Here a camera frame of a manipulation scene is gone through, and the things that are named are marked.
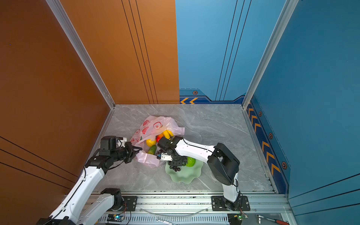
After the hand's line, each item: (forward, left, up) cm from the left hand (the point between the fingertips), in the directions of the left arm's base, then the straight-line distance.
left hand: (143, 146), depth 79 cm
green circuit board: (-32, +11, -16) cm, 38 cm away
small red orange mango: (+10, -6, -6) cm, 13 cm away
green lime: (-6, -28, -8) cm, 29 cm away
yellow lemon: (+8, -1, -10) cm, 13 cm away
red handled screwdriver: (-33, -71, -14) cm, 79 cm away
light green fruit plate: (-10, -25, -14) cm, 30 cm away
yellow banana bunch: (+14, -12, -9) cm, 20 cm away
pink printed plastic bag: (+14, -1, -1) cm, 14 cm away
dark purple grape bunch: (-9, -19, -10) cm, 23 cm away
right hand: (-2, -20, -11) cm, 23 cm away
